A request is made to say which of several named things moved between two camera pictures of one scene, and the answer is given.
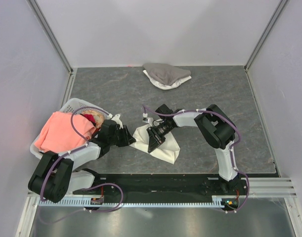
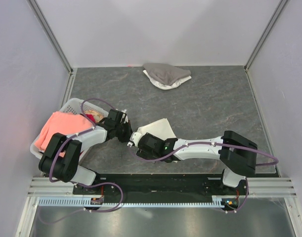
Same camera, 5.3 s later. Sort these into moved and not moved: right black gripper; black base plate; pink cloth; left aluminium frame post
Moved: right black gripper
Not moved: pink cloth; left aluminium frame post; black base plate
